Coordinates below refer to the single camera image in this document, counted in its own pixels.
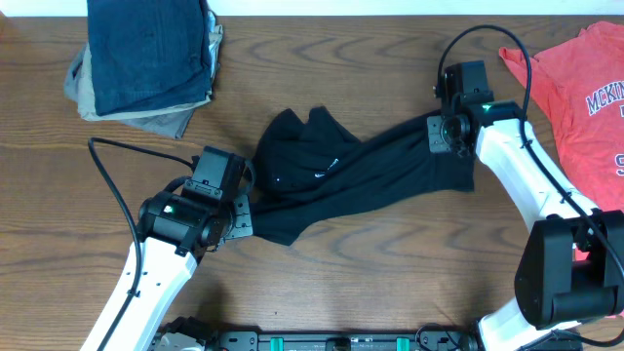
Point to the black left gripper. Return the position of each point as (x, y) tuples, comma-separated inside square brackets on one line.
[(245, 223)]

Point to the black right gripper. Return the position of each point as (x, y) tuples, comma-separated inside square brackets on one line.
[(436, 141)]

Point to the black polo shirt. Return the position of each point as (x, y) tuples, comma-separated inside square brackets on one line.
[(308, 171)]

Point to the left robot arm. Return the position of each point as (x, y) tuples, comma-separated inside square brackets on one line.
[(173, 234)]

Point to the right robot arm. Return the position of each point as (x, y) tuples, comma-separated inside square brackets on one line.
[(571, 271)]

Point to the folded grey garment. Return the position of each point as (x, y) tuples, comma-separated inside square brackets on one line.
[(161, 124)]

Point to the red printed t-shirt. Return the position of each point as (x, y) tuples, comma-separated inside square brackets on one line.
[(579, 87)]

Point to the folded light blue garment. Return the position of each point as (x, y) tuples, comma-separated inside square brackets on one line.
[(212, 38)]

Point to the folded beige garment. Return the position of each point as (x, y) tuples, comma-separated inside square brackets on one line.
[(140, 70)]

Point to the folded navy blue garment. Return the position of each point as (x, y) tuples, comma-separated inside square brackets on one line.
[(122, 11)]

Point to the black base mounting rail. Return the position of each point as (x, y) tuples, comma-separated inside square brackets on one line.
[(192, 334)]

